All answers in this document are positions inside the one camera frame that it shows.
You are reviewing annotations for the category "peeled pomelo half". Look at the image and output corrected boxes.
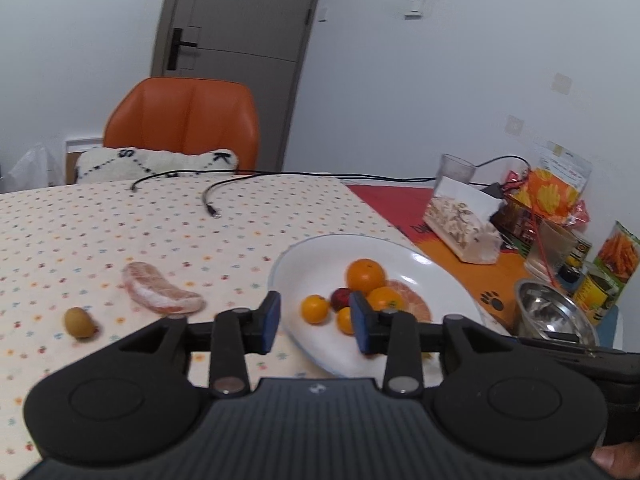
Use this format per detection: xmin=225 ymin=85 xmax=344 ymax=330
xmin=386 ymin=280 xmax=433 ymax=323

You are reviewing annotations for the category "large orange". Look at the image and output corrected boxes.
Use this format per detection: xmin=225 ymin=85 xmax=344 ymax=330
xmin=345 ymin=258 xmax=386 ymax=295
xmin=367 ymin=286 xmax=406 ymax=311

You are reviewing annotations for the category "small tangerine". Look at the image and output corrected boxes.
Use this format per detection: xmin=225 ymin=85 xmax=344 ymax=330
xmin=336 ymin=307 xmax=355 ymax=336
xmin=300 ymin=295 xmax=331 ymax=325

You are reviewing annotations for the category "dark red plum front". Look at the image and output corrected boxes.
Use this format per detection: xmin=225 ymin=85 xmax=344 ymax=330
xmin=330 ymin=287 xmax=352 ymax=312

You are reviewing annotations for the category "large orange front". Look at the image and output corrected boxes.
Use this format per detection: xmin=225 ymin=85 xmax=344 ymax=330
xmin=345 ymin=258 xmax=386 ymax=295

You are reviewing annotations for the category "small tangerine front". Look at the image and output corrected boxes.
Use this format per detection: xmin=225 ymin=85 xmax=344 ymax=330
xmin=300 ymin=295 xmax=331 ymax=325

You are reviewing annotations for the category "person's right hand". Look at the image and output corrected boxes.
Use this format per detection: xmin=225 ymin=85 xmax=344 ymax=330
xmin=591 ymin=441 xmax=640 ymax=479

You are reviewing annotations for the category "stainless steel bowl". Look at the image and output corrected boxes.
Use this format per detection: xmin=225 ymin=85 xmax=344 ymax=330
xmin=514 ymin=278 xmax=600 ymax=347

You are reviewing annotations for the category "white ceramic plate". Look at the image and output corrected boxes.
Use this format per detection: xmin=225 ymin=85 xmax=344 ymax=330
xmin=269 ymin=234 xmax=484 ymax=382

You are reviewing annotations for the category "peeled pomelo wedge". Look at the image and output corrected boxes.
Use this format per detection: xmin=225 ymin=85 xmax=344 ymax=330
xmin=122 ymin=261 xmax=206 ymax=315

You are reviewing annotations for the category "yellow tin can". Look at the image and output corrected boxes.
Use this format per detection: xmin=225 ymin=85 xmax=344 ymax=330
xmin=573 ymin=262 xmax=620 ymax=326

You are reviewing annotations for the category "orange red table mat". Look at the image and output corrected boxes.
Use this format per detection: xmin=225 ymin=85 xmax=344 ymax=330
xmin=349 ymin=184 xmax=530 ymax=333

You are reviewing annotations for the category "nougat snack bag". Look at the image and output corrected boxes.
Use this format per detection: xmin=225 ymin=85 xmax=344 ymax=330
xmin=423 ymin=179 xmax=503 ymax=266

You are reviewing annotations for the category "carrot print packet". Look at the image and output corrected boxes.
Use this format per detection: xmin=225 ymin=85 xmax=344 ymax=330
xmin=594 ymin=221 xmax=640 ymax=290

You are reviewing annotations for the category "green kiwi front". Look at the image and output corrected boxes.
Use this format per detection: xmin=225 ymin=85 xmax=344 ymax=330
xmin=63 ymin=308 xmax=96 ymax=339

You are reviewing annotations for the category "floral tablecloth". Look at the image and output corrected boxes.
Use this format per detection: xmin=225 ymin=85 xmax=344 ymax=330
xmin=1 ymin=176 xmax=407 ymax=479

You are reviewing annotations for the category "black power adapter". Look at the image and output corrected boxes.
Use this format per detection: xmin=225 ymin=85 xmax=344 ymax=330
xmin=480 ymin=182 xmax=506 ymax=200

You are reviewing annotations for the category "clear plastic cup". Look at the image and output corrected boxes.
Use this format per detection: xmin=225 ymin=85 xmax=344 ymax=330
xmin=434 ymin=154 xmax=476 ymax=194

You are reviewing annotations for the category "orange patterned snack bag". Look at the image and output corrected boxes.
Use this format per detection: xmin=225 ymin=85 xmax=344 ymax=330
xmin=513 ymin=168 xmax=590 ymax=229

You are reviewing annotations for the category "white fluffy cushion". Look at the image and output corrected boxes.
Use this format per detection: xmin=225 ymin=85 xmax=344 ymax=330
xmin=75 ymin=148 xmax=239 ymax=184

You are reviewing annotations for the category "orange leather chair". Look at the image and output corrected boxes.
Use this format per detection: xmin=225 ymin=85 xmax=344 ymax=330
xmin=103 ymin=77 xmax=260 ymax=170

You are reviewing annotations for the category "clear plastic bag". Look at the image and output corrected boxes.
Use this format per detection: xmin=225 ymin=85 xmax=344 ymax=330
xmin=1 ymin=144 xmax=65 ymax=193

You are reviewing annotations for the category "grey door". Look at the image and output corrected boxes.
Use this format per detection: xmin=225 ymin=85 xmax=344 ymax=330
xmin=151 ymin=0 xmax=318 ymax=170

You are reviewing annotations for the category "black usb cable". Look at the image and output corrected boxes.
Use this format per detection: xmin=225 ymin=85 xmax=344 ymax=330
xmin=203 ymin=170 xmax=442 ymax=219

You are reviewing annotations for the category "black cable on cushion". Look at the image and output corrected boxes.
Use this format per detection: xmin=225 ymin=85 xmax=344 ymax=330
xmin=130 ymin=168 xmax=262 ymax=192

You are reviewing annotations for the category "black door handle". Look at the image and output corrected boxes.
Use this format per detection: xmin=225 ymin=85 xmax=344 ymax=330
xmin=166 ymin=27 xmax=198 ymax=72

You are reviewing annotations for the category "white wall switch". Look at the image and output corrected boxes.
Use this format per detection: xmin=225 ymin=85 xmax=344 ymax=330
xmin=404 ymin=0 xmax=426 ymax=21

